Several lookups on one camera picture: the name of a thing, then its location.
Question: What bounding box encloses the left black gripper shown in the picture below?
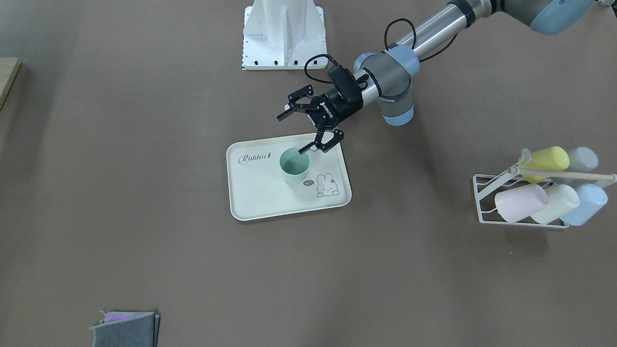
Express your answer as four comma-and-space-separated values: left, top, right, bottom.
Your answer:
277, 84, 364, 155

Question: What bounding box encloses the green cup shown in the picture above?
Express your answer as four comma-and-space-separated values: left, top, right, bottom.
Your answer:
279, 147, 311, 185

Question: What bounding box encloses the cream rabbit tray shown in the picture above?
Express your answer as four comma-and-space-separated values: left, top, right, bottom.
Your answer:
226, 133, 352, 220

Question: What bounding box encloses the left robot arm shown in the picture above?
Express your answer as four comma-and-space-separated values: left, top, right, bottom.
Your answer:
278, 0, 592, 154

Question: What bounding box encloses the pink cup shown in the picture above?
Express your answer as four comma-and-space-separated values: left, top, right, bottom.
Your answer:
494, 184, 549, 223

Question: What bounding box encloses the yellow cup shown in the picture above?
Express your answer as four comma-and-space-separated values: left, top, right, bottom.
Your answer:
519, 147, 570, 171

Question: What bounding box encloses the cream white cup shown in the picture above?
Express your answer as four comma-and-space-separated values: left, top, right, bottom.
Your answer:
530, 184, 580, 225

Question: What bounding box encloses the grey-blue cup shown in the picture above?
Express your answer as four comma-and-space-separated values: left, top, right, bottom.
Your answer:
564, 147, 599, 173

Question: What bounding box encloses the light blue cup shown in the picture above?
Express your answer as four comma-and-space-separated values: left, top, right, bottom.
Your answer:
560, 184, 608, 226

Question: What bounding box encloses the grey folded cloth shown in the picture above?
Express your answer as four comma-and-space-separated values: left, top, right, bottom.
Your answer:
90, 312, 160, 347

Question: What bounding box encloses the purple cloth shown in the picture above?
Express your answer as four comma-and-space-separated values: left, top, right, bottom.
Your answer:
100, 311, 145, 324

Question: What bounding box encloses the wooden cutting board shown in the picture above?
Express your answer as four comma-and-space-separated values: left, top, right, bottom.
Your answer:
0, 57, 22, 109

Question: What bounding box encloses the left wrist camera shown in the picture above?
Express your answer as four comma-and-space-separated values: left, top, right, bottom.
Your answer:
327, 65, 369, 100

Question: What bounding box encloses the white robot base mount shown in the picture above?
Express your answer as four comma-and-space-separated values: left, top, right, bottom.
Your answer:
241, 0, 328, 70

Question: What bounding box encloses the white wire cup rack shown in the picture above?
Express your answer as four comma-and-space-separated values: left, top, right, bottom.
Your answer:
472, 166, 616, 229

